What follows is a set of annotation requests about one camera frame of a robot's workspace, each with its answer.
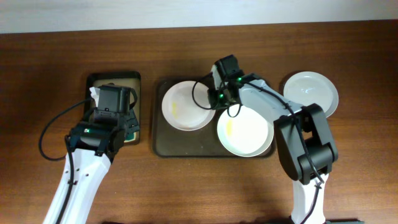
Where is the green yellow sponge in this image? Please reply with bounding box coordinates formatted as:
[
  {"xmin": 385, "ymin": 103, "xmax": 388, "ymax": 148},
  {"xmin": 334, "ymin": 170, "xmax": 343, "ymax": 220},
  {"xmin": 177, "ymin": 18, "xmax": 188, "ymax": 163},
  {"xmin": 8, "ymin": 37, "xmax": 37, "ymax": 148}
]
[{"xmin": 124, "ymin": 132, "xmax": 139, "ymax": 143}]

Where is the pinkish white plate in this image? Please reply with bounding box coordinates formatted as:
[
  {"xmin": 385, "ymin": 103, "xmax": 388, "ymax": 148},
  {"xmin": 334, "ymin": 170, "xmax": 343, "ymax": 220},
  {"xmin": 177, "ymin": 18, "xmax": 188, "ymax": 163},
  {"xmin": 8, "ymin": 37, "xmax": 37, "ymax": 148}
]
[{"xmin": 161, "ymin": 81, "xmax": 215, "ymax": 131}]

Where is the light blue plate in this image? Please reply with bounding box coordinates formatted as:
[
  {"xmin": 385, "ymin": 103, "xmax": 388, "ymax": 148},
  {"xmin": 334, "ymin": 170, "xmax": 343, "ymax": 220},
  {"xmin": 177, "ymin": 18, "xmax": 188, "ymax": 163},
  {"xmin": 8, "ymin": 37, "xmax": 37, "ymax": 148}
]
[{"xmin": 281, "ymin": 72, "xmax": 339, "ymax": 117}]

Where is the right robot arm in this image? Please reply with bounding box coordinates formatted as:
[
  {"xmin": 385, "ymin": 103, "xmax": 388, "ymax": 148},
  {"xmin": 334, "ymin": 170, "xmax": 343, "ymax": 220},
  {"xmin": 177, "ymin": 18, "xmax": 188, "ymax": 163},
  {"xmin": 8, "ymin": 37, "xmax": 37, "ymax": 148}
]
[{"xmin": 208, "ymin": 60, "xmax": 338, "ymax": 223}]

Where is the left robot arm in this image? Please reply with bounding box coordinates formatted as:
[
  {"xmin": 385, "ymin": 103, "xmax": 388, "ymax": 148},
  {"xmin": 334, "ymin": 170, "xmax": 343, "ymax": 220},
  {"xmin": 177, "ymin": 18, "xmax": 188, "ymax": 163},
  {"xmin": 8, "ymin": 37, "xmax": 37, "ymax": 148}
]
[{"xmin": 44, "ymin": 108, "xmax": 139, "ymax": 223}]

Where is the small black water tray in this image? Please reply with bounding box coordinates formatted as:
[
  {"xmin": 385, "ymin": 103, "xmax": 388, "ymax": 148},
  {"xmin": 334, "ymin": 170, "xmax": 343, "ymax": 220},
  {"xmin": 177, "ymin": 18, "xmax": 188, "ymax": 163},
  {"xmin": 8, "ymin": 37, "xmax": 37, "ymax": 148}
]
[{"xmin": 83, "ymin": 70, "xmax": 142, "ymax": 146}]

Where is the light green plate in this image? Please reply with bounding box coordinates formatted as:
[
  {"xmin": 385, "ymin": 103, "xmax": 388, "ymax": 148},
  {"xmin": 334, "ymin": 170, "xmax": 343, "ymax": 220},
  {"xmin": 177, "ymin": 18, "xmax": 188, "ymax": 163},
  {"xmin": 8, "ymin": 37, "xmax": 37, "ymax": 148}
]
[{"xmin": 216, "ymin": 105, "xmax": 274, "ymax": 157}]

